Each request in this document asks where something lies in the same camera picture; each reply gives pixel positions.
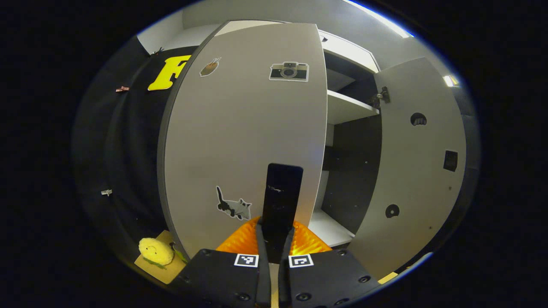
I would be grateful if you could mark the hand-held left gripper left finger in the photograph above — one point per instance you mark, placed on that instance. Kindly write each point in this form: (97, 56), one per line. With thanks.
(263, 278)

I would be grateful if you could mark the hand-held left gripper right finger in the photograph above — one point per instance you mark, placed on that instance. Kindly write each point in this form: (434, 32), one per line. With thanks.
(284, 278)

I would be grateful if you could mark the grey cabinet door camera sticker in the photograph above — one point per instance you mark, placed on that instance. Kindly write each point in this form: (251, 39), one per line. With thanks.
(239, 128)

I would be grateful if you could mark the grey cabinet door headphone sticker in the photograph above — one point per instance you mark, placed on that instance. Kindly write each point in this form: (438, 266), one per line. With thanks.
(411, 179)

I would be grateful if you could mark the white cabinet shelf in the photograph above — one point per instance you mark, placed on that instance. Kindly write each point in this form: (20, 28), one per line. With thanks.
(327, 229)
(342, 109)

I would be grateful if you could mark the metal door hinge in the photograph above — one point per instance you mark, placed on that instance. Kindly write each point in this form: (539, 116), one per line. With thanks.
(381, 97)

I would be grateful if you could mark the grey cabinet drawer front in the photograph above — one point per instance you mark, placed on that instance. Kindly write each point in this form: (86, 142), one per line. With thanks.
(351, 51)

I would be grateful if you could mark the yellow plush toy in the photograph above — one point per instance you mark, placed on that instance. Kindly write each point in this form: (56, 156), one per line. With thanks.
(155, 251)

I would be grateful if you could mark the black backdrop cloth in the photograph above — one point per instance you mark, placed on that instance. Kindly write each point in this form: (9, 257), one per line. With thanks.
(128, 149)

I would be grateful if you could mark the pink clip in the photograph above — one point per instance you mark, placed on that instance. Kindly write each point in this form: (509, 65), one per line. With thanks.
(122, 89)

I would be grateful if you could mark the black clip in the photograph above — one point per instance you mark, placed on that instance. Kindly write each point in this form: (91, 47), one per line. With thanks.
(157, 51)

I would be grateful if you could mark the small ceiling light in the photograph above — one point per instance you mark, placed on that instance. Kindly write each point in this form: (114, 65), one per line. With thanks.
(450, 81)

